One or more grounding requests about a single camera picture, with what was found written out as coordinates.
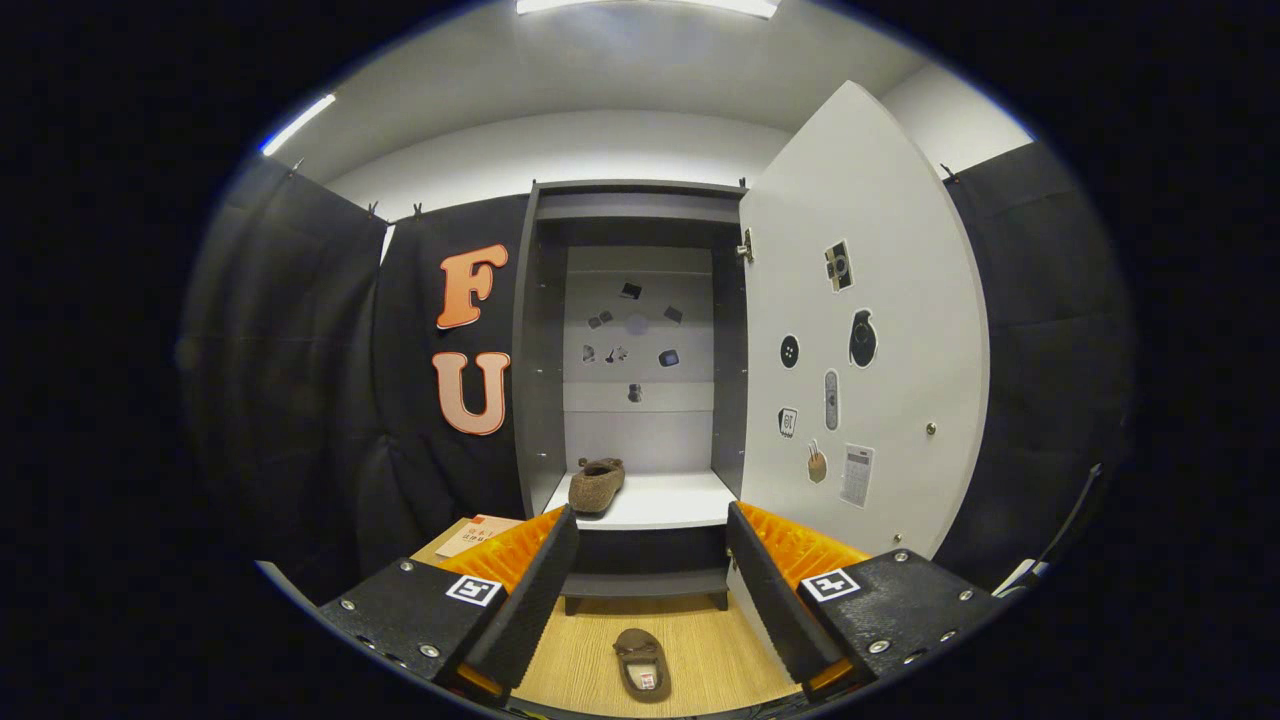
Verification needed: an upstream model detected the black backdrop cloth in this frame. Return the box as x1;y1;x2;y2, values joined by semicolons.
185;140;1136;601

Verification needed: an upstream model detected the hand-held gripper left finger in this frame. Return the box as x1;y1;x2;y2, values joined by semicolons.
318;504;582;701

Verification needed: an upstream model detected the white shoe cabinet door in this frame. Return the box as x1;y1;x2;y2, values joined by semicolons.
727;80;991;681

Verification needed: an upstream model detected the light grey panel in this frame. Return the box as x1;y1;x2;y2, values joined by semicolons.
255;560;321;606

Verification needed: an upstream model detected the beige orange book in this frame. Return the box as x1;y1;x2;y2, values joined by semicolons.
435;514;524;559

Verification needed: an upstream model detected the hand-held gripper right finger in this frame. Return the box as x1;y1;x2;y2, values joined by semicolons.
725;501;1003;699

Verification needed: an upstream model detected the ceiling light panel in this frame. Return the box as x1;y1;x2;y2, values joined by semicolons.
260;93;337;157
515;0;781;19

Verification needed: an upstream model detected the brown fuzzy shoe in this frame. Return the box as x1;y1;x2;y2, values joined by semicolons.
613;628;673;703
568;457;626;516

